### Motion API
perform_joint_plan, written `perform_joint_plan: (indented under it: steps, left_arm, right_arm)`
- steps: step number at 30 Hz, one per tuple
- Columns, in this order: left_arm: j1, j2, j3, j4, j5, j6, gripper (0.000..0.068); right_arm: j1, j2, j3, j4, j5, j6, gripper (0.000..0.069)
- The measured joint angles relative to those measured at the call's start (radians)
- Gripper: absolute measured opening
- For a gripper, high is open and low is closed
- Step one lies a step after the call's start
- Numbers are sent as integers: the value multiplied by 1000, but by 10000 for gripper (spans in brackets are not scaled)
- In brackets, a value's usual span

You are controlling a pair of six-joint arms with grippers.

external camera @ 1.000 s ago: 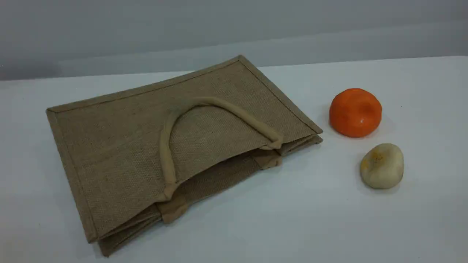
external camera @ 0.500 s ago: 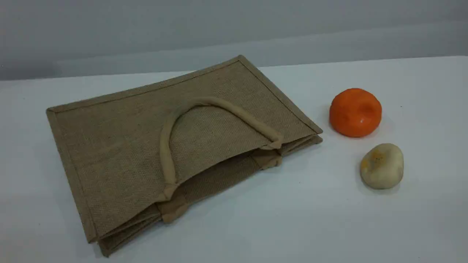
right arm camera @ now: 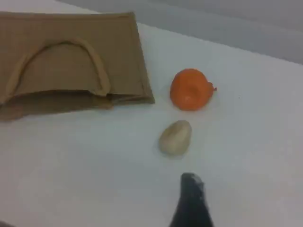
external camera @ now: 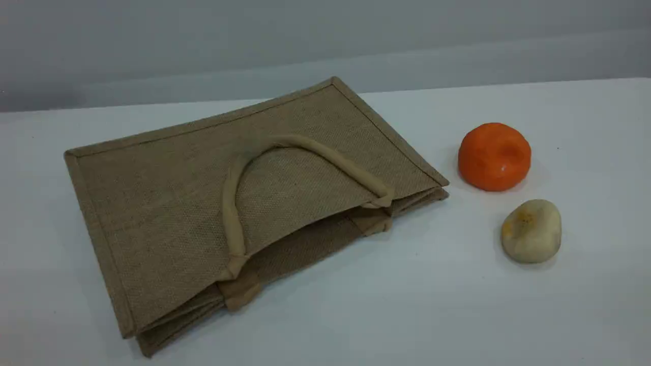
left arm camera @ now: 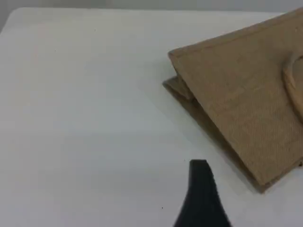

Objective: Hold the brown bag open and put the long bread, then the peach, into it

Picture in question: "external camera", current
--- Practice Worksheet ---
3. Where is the orange tangerine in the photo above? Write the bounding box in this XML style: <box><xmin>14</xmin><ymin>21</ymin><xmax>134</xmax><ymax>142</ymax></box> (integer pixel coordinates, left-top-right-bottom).
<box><xmin>458</xmin><ymin>122</ymin><xmax>532</xmax><ymax>192</ymax></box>

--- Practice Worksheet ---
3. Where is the brown burlap tote bag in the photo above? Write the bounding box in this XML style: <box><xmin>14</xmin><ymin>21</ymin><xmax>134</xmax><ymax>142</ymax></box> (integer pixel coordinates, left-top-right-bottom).
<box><xmin>64</xmin><ymin>76</ymin><xmax>450</xmax><ymax>358</ymax></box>

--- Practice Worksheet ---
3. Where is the beige potato toy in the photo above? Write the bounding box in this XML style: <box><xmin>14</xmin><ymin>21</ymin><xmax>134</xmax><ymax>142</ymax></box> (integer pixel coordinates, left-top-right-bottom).
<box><xmin>500</xmin><ymin>199</ymin><xmax>563</xmax><ymax>264</ymax></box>

